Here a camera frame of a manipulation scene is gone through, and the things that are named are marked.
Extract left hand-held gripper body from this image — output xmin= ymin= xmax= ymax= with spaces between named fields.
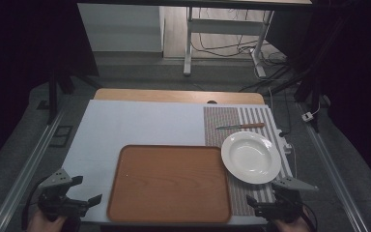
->
xmin=38 ymin=167 xmax=90 ymax=223

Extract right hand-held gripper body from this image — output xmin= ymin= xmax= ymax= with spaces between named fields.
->
xmin=254 ymin=176 xmax=320 ymax=224

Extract person's right hand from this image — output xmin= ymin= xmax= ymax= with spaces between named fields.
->
xmin=273 ymin=208 xmax=312 ymax=232

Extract person's left hand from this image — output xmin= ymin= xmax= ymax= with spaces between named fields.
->
xmin=26 ymin=210 xmax=68 ymax=232

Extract white round plate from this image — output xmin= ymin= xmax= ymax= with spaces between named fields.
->
xmin=220 ymin=130 xmax=282 ymax=186

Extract black floor socket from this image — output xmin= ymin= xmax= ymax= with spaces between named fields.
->
xmin=48 ymin=125 xmax=74 ymax=149

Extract brown wooden tray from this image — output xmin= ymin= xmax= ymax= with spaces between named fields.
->
xmin=106 ymin=144 xmax=233 ymax=224

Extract white table mat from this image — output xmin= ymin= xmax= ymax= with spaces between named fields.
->
xmin=61 ymin=99 xmax=273 ymax=225

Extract striped woven placemat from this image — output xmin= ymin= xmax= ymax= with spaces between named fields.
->
xmin=203 ymin=105 xmax=294 ymax=217

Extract black metal stand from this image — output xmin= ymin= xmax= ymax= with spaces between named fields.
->
xmin=45 ymin=68 xmax=75 ymax=126

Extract black tripod stand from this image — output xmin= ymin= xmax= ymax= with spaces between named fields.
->
xmin=270 ymin=18 xmax=325 ymax=133

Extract white cabinet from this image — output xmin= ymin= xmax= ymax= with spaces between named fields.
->
xmin=76 ymin=3 xmax=166 ymax=53

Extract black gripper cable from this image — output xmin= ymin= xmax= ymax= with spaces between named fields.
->
xmin=20 ymin=178 xmax=47 ymax=232
xmin=302 ymin=205 xmax=319 ymax=232

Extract aluminium rail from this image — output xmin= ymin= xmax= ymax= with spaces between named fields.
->
xmin=0 ymin=107 xmax=66 ymax=232
xmin=297 ymin=101 xmax=365 ymax=232

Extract wooden handled knife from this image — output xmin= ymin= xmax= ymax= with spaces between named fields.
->
xmin=214 ymin=122 xmax=266 ymax=131

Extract black floor cables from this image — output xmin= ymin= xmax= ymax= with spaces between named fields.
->
xmin=191 ymin=8 xmax=299 ymax=95

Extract white metal desk frame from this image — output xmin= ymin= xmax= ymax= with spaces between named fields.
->
xmin=183 ymin=6 xmax=275 ymax=78

